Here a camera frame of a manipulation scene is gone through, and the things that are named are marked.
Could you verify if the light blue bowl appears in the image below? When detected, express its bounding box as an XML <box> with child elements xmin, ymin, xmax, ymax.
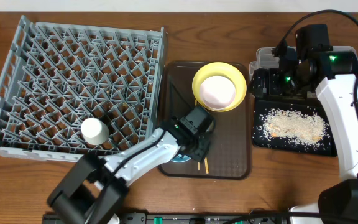
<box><xmin>172</xmin><ymin>154</ymin><xmax>191</xmax><ymax>163</ymax></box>

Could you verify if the pink white bowl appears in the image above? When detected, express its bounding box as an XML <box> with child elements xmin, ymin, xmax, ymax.
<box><xmin>200</xmin><ymin>76</ymin><xmax>236</xmax><ymax>110</ymax></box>

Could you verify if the white cup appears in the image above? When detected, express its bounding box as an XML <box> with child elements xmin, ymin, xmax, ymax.
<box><xmin>80</xmin><ymin>118</ymin><xmax>109</xmax><ymax>145</ymax></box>

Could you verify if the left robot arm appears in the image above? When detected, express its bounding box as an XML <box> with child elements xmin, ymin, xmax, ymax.
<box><xmin>47</xmin><ymin>122</ymin><xmax>181</xmax><ymax>224</ymax></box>

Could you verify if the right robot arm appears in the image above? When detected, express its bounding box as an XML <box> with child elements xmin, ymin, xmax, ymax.
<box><xmin>249</xmin><ymin>24</ymin><xmax>358</xmax><ymax>223</ymax></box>

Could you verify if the black waste tray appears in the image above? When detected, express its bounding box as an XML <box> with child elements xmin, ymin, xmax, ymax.
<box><xmin>252</xmin><ymin>98</ymin><xmax>337</xmax><ymax>157</ymax></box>

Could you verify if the clear plastic bin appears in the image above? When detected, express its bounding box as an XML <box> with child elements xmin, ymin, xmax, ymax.
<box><xmin>250</xmin><ymin>46</ymin><xmax>358</xmax><ymax>98</ymax></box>

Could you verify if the brown serving tray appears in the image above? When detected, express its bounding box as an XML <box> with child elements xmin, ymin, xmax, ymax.
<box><xmin>158</xmin><ymin>62</ymin><xmax>253</xmax><ymax>180</ymax></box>

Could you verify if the yellow plate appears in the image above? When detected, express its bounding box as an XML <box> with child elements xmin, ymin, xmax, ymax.
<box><xmin>192</xmin><ymin>62</ymin><xmax>247</xmax><ymax>112</ymax></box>

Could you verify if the spilled rice pile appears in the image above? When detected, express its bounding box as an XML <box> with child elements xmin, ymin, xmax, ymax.
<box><xmin>256</xmin><ymin>109</ymin><xmax>328</xmax><ymax>147</ymax></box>

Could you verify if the grey plastic dish rack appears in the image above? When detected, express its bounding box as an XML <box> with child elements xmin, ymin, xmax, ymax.
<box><xmin>0</xmin><ymin>17</ymin><xmax>167</xmax><ymax>162</ymax></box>

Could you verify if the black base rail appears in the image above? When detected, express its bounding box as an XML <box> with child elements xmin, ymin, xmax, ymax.
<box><xmin>41</xmin><ymin>212</ymin><xmax>358</xmax><ymax>224</ymax></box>

